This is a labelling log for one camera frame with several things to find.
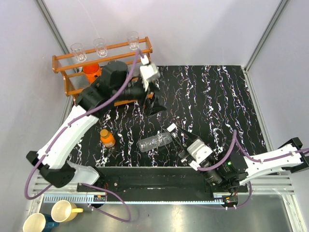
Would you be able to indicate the yellow mug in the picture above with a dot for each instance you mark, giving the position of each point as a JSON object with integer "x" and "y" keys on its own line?
{"x": 64, "y": 211}

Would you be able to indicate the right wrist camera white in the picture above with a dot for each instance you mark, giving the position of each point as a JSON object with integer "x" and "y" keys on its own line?
{"x": 199, "y": 152}

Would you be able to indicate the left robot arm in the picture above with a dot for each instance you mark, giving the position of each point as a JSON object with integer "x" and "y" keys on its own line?
{"x": 51, "y": 160}

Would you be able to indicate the small white bottle cap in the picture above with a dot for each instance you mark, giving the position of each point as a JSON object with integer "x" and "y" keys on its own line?
{"x": 171, "y": 127}

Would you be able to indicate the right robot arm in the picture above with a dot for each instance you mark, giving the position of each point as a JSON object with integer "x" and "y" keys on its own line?
{"x": 236, "y": 167}

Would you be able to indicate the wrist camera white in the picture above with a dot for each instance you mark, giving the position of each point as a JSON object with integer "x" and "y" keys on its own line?
{"x": 199, "y": 152}
{"x": 149, "y": 72}

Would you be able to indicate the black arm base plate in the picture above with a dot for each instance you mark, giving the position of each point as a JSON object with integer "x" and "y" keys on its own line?
{"x": 133, "y": 181}

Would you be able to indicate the clear plastic bottle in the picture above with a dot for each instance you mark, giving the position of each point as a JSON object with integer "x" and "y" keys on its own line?
{"x": 155, "y": 141}

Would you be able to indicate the orange mug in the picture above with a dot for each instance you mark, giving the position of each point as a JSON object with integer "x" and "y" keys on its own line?
{"x": 92, "y": 72}

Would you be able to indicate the aluminium front rail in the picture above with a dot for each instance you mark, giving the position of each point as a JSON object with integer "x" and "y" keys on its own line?
{"x": 270, "y": 185}

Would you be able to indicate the orange wooden shelf rack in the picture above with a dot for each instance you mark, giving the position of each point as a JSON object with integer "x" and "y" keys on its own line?
{"x": 118, "y": 68}

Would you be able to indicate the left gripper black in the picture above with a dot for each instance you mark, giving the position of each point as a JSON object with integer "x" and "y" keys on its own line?
{"x": 151, "y": 107}

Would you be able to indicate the left clear glass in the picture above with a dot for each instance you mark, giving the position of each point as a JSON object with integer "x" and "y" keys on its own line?
{"x": 78, "y": 51}

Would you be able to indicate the orange bottle cap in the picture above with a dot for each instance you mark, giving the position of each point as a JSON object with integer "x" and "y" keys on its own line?
{"x": 104, "y": 133}

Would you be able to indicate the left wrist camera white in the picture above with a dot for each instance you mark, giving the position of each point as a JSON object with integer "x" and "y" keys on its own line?
{"x": 149, "y": 72}

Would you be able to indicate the middle clear glass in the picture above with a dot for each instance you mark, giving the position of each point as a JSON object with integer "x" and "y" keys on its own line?
{"x": 100, "y": 47}

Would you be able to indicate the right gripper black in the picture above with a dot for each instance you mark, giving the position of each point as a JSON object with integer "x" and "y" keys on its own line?
{"x": 182, "y": 152}

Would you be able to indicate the right corner aluminium post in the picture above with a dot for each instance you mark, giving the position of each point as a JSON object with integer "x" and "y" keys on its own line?
{"x": 268, "y": 30}

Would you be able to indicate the right clear glass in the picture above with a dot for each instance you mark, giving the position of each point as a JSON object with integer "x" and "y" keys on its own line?
{"x": 133, "y": 40}

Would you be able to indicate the corner aluminium post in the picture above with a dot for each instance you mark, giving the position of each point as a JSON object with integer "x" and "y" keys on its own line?
{"x": 268, "y": 30}
{"x": 52, "y": 26}

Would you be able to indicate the cream blue mug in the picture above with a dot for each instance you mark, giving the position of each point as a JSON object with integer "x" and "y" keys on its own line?
{"x": 39, "y": 222}

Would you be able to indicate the grey slotted cable duct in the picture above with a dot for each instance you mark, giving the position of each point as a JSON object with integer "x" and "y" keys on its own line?
{"x": 98, "y": 199}

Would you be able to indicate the clear glass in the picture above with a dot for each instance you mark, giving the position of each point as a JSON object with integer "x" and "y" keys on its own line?
{"x": 133, "y": 40}
{"x": 78, "y": 51}
{"x": 100, "y": 47}

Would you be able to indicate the orange juice bottle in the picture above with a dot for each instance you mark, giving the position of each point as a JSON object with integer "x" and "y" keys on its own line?
{"x": 108, "y": 142}

